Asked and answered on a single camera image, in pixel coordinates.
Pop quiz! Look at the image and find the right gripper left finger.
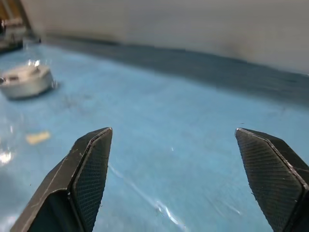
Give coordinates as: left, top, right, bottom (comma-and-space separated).
9, 127, 113, 232

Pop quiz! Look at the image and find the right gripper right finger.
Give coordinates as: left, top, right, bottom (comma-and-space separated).
235, 128, 309, 232

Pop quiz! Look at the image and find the silver motor stator housing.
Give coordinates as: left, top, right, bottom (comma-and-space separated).
0, 70, 55, 100

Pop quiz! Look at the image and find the finned grey motor end cap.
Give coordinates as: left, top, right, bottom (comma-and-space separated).
0, 64, 52, 84

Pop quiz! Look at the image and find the tan tape scrap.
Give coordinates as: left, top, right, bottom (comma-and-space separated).
26, 131, 51, 145

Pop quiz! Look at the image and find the blue table mat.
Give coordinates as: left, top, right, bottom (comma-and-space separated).
0, 36, 309, 232

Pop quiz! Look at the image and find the black box device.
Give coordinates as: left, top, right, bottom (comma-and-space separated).
0, 36, 25, 53

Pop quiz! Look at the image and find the white backdrop sheet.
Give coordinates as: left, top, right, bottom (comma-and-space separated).
20, 0, 309, 76

